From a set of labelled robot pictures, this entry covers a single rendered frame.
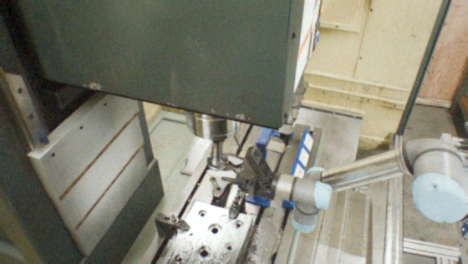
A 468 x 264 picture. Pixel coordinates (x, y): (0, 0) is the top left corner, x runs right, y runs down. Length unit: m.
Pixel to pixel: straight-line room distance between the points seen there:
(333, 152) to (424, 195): 1.13
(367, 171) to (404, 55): 0.92
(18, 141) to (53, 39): 0.31
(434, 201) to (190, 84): 0.62
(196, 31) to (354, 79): 1.36
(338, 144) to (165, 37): 1.44
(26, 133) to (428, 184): 1.02
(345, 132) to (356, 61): 0.39
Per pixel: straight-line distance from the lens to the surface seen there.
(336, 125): 2.10
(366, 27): 1.88
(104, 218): 1.51
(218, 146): 1.05
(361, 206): 1.88
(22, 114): 1.06
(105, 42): 0.87
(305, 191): 1.06
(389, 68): 1.97
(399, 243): 1.69
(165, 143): 2.32
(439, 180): 0.95
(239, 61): 0.73
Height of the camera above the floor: 2.10
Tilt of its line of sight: 40 degrees down
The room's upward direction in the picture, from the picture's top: straight up
